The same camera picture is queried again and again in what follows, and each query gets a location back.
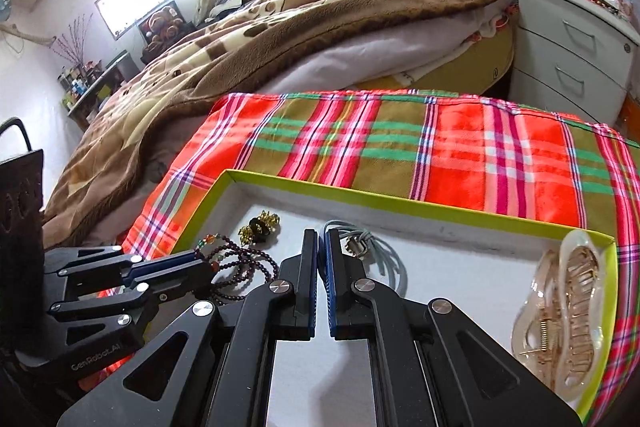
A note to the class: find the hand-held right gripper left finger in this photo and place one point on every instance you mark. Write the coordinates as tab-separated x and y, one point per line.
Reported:
312	287

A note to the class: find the brown patterned blanket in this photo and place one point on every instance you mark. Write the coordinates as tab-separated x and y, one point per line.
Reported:
250	32

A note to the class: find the red green plaid cloth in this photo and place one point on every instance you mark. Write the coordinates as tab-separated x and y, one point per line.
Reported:
450	147

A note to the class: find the yellow-green cardboard box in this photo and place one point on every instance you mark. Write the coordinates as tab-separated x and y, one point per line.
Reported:
450	267

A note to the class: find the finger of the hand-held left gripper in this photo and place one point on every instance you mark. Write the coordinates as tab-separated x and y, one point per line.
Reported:
180	279
160	263

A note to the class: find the desk with bottles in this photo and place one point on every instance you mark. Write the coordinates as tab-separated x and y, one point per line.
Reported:
95	87

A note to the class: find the yellow mattress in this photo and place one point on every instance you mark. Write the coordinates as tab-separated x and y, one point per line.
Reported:
450	67

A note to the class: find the brown teddy bear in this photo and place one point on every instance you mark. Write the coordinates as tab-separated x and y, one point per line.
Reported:
162	27

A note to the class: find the dried flower branches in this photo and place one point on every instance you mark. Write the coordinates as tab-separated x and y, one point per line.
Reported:
72	42

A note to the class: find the white nightstand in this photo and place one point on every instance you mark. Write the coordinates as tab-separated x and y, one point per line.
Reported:
565	52

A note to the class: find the black patterned bag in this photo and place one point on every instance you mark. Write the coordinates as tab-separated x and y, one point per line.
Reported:
22	197

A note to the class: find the clear beige hair claw clip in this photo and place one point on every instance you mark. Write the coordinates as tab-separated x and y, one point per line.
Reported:
565	307

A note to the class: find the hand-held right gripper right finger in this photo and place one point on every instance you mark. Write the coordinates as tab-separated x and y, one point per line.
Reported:
325	287

